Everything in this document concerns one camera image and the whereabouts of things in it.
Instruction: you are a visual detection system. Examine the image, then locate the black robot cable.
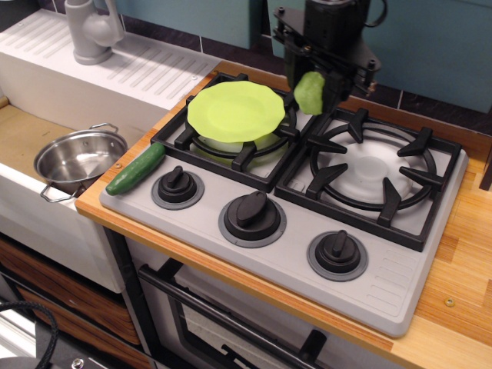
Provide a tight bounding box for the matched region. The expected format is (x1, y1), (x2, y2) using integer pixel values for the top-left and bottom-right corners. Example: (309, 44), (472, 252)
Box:
(363, 0), (389, 28)

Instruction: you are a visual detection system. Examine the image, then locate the lime green plastic plate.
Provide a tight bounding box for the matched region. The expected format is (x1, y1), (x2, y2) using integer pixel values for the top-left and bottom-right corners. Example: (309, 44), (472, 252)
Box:
(188, 81), (285, 143)

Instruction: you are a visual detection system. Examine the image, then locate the black left stove knob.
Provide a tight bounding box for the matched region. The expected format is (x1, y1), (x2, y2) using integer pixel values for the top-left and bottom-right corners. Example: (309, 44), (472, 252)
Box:
(151, 165), (204, 211)

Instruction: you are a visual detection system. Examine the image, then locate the white right burner cap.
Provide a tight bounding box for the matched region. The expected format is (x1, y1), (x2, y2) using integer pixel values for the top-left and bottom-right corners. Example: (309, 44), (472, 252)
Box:
(318, 131), (427, 204)

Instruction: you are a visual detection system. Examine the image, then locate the grey toy faucet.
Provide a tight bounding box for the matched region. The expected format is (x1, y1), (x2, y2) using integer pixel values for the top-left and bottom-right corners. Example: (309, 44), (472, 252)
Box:
(65, 1), (125, 65)

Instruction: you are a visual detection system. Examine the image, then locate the white toy sink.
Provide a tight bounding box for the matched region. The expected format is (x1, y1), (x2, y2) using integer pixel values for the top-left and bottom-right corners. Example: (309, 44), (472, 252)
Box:
(1, 10), (219, 293)

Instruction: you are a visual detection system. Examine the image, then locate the dark green toy pickle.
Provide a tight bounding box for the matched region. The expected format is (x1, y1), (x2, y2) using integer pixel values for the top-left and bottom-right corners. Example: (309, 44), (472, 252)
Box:
(105, 142), (166, 196)

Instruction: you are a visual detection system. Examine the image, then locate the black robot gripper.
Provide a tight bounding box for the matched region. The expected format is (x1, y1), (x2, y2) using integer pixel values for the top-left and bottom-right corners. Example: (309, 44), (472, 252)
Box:
(274, 1), (381, 114)

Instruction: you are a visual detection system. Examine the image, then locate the grey toy stove top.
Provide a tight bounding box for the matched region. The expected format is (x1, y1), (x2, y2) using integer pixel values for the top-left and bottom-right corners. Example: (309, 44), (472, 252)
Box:
(98, 72), (470, 339)

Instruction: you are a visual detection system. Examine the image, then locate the black left burner grate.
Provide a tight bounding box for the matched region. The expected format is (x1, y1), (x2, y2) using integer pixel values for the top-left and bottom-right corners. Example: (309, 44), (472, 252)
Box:
(152, 72), (315, 192)

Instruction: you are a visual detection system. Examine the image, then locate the white left burner cap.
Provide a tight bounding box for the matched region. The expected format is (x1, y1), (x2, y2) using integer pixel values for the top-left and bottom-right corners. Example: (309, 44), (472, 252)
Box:
(198, 133), (288, 158)

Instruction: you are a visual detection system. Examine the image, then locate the wooden drawer front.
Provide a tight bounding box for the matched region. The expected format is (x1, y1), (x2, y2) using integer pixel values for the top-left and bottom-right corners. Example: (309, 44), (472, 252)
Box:
(1, 234), (152, 368)

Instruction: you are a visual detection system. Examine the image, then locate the black braided cable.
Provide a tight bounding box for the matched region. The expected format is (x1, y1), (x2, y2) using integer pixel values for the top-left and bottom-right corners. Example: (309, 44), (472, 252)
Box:
(0, 300), (59, 369)

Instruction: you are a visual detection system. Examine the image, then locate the black burner grate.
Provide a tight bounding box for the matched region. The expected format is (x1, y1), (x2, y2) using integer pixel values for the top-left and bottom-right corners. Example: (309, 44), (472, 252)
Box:
(275, 108), (467, 251)
(152, 72), (315, 192)

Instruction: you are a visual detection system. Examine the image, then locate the white burner cap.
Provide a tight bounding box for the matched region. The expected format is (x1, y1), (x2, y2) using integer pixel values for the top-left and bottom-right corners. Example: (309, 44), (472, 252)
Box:
(198, 133), (288, 158)
(318, 131), (427, 204)

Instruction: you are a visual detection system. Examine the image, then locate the stainless steel pot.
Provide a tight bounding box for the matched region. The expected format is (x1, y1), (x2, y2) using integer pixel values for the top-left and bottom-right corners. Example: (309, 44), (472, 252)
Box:
(34, 123), (128, 203)

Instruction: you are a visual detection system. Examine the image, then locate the light green toy cauliflower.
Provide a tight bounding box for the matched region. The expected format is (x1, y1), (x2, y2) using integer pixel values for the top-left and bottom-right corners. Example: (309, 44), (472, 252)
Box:
(294, 71), (325, 115)

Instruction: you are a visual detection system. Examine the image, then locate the black middle stove knob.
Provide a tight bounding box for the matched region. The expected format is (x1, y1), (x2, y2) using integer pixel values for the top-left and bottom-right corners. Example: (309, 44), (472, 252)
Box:
(218, 191), (287, 248)

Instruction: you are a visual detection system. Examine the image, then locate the black right burner grate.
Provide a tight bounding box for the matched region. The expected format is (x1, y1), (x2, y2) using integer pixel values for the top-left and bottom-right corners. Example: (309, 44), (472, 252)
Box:
(275, 108), (467, 251)

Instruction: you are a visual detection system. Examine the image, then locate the black oven door handle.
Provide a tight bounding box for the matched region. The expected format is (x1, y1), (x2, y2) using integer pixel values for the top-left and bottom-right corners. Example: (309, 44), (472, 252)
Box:
(138, 265), (326, 368)

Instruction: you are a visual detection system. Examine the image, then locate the black right stove knob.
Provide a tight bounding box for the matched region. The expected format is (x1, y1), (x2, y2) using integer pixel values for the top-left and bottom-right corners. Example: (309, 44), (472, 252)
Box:
(307, 230), (369, 282)

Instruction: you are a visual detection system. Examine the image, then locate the black stove knob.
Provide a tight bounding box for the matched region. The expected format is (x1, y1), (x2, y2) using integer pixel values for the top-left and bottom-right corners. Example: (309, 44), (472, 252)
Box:
(218, 191), (287, 248)
(151, 165), (204, 211)
(307, 230), (369, 282)

